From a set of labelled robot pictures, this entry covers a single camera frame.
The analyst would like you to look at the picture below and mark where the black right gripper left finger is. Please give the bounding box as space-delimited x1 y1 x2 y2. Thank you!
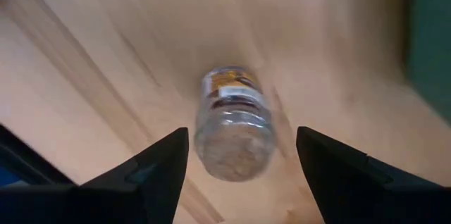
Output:
0 127 190 224

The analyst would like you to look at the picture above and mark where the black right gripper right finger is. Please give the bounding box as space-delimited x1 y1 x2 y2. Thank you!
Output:
296 126 451 224

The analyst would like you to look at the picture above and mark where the clear-lid brown spice jar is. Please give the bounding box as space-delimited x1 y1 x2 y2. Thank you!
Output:
193 65 278 182

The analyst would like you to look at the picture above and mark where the green plastic bin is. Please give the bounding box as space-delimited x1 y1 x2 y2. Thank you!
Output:
403 0 451 126

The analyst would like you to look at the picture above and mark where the black aluminium table frame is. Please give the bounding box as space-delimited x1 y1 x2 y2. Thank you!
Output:
0 123 77 187

